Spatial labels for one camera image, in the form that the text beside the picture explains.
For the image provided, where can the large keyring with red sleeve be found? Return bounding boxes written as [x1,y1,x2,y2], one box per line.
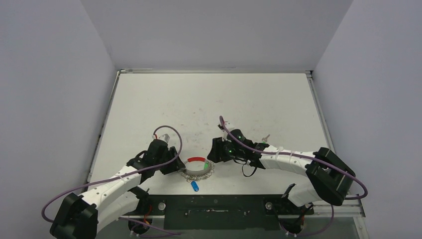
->
[179,157,214,182]

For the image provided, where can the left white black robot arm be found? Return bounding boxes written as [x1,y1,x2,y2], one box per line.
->
[50,139,183,239]

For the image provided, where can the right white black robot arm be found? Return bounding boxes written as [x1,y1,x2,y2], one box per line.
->
[207,129,355,214]

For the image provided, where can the green capped key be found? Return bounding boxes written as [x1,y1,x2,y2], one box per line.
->
[261,134,271,144]

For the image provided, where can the blue key tag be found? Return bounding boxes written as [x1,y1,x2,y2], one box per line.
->
[191,181,199,192]

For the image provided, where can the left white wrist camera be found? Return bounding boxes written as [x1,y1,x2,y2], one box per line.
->
[154,133,170,143]

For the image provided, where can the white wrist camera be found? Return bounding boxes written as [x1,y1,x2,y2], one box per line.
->
[154,133,170,143]
[218,121,235,132]

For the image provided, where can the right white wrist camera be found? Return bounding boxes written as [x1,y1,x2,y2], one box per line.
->
[218,121,235,132]

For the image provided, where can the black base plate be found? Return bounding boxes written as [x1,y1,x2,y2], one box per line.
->
[127,195,314,231]

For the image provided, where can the aluminium frame rail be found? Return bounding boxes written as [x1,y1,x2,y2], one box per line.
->
[68,194,366,219]

